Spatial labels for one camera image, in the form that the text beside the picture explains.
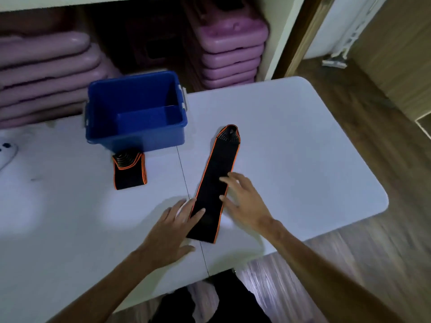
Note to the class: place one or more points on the person's right hand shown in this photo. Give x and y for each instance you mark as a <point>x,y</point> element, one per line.
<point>251,208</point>

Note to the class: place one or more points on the person's left hand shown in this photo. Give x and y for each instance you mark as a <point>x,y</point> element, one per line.
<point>168,237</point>

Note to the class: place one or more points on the person's right thumb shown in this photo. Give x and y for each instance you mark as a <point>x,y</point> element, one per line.
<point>229,204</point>

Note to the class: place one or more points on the person's left thumb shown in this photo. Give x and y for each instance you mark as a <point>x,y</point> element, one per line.
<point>186,250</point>

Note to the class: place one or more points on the person's left little finger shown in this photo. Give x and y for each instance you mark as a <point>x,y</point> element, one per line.
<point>164,215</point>

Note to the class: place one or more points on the person's right middle finger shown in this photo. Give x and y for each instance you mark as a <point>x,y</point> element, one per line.
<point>242,179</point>

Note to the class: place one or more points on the person's left middle finger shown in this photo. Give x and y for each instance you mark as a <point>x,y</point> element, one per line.
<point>187,211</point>

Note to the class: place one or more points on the person's right forearm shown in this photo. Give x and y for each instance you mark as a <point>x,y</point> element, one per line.
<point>323,279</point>

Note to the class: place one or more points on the person's left forearm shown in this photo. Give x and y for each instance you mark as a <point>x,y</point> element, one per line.
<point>101,292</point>

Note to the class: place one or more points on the person's black trousers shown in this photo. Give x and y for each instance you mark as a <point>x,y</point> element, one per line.
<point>235,302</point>

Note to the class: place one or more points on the blue plastic storage bin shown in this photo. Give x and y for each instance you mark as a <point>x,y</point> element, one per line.
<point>134,114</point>

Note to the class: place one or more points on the stack of pink step platforms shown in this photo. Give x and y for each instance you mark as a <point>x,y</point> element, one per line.
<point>43,77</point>
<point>232,47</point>

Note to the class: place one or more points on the white folding rack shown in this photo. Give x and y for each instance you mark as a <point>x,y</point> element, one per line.
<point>336,60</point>

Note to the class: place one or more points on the white shelf cabinet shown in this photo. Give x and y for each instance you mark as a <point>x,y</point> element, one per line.
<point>283,30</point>

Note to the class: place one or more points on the white power strip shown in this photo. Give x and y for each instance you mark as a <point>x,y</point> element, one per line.
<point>6,154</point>

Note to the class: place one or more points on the light wooden cabinet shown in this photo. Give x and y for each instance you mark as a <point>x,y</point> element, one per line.
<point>404,63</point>

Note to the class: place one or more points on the wooden door frame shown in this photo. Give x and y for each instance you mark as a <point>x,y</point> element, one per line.
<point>303,36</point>

